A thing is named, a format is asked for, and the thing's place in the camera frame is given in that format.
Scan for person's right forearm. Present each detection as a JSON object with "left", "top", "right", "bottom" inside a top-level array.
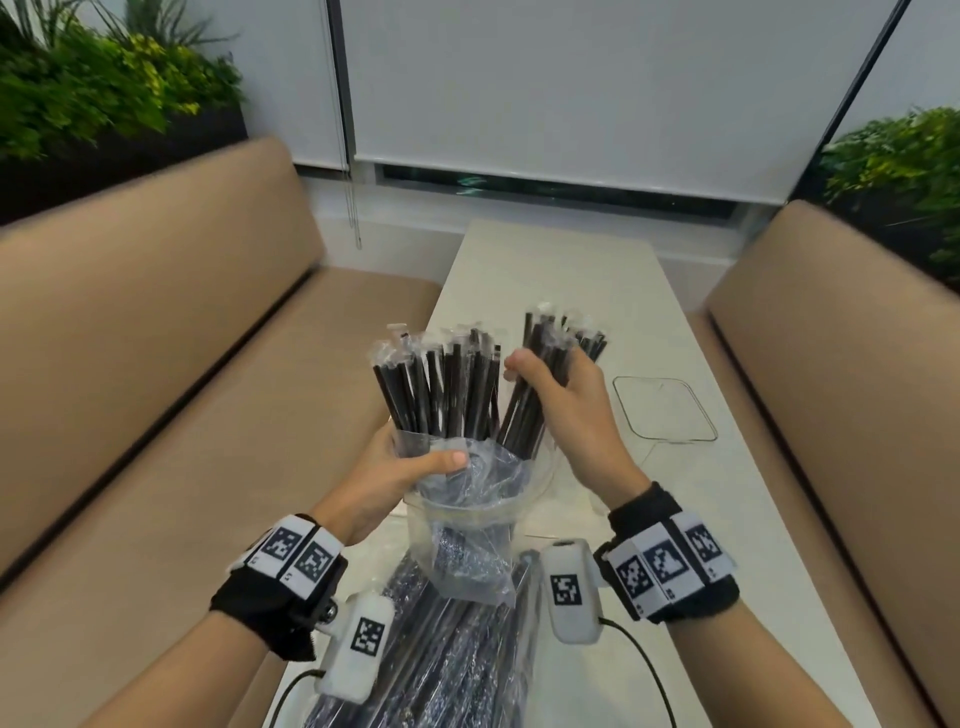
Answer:
[{"left": 662, "top": 598, "right": 853, "bottom": 728}]

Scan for person's right hand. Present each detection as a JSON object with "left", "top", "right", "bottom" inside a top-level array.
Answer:
[{"left": 504, "top": 348, "right": 653, "bottom": 518}]

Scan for black wristband with markers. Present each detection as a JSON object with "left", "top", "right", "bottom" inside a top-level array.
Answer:
[
  {"left": 591, "top": 480, "right": 743, "bottom": 626},
  {"left": 209, "top": 513, "right": 351, "bottom": 663}
]

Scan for black right camera cable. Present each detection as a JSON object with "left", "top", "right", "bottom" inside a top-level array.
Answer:
[{"left": 599, "top": 614, "right": 681, "bottom": 728}]

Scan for wide white roller blind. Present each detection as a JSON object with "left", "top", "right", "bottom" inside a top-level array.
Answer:
[{"left": 339, "top": 0, "right": 921, "bottom": 207}]

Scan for gripped bundle of black straws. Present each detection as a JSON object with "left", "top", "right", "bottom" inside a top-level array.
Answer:
[{"left": 493, "top": 300, "right": 611, "bottom": 461}]

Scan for clear plastic cup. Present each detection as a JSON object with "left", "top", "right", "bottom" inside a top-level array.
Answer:
[{"left": 403, "top": 441, "right": 561, "bottom": 603}]

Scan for narrow white roller blind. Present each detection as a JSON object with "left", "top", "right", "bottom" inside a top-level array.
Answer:
[{"left": 222, "top": 0, "right": 351, "bottom": 173}]

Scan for clear plastic bag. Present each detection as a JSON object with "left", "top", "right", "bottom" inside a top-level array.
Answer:
[{"left": 390, "top": 426, "right": 558, "bottom": 606}]

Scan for clear square plastic lid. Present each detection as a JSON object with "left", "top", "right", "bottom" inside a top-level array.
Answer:
[{"left": 612, "top": 374, "right": 720, "bottom": 446}]

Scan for black left wristband with markers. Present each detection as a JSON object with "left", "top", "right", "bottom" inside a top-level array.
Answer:
[{"left": 209, "top": 513, "right": 351, "bottom": 663}]

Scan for person's left forearm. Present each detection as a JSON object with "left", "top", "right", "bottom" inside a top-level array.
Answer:
[{"left": 78, "top": 609, "right": 303, "bottom": 728}]

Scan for bunch of wrapped black straws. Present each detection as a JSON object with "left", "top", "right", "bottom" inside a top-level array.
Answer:
[{"left": 370, "top": 321, "right": 503, "bottom": 442}]

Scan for green leafy plants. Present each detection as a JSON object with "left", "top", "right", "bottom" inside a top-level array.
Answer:
[
  {"left": 819, "top": 106, "right": 960, "bottom": 291},
  {"left": 0, "top": 0, "right": 246, "bottom": 163}
]

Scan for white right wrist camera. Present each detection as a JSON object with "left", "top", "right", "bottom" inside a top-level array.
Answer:
[{"left": 539, "top": 537, "right": 606, "bottom": 647}]

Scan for white blind pull cord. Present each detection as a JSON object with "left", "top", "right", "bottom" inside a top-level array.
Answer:
[{"left": 345, "top": 166, "right": 366, "bottom": 253}]

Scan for black right wristband with markers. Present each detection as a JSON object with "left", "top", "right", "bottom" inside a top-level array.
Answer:
[{"left": 591, "top": 480, "right": 743, "bottom": 626}]

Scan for tan upholstered bench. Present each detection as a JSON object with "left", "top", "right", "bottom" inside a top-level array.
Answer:
[
  {"left": 0, "top": 135, "right": 445, "bottom": 728},
  {"left": 685, "top": 198, "right": 960, "bottom": 728}
]

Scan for person's left hand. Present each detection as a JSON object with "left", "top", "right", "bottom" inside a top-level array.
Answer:
[{"left": 313, "top": 424, "right": 471, "bottom": 548}]

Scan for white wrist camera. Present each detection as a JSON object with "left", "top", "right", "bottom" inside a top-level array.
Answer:
[
  {"left": 314, "top": 589, "right": 397, "bottom": 705},
  {"left": 539, "top": 537, "right": 606, "bottom": 647}
]

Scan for black camera cable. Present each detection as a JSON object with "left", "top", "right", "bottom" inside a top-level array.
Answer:
[
  {"left": 268, "top": 669, "right": 328, "bottom": 728},
  {"left": 599, "top": 614, "right": 681, "bottom": 728}
]

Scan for black left camera cable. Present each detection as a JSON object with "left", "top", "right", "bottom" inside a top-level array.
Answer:
[{"left": 268, "top": 669, "right": 328, "bottom": 728}]

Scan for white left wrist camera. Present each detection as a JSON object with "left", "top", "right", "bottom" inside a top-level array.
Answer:
[{"left": 314, "top": 589, "right": 397, "bottom": 705}]

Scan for black planter box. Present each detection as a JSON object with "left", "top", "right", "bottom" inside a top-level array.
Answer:
[
  {"left": 789, "top": 153, "right": 960, "bottom": 295},
  {"left": 0, "top": 103, "right": 251, "bottom": 228}
]

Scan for sealed pack of black straws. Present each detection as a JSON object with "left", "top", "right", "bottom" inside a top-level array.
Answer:
[{"left": 357, "top": 525, "right": 543, "bottom": 728}]

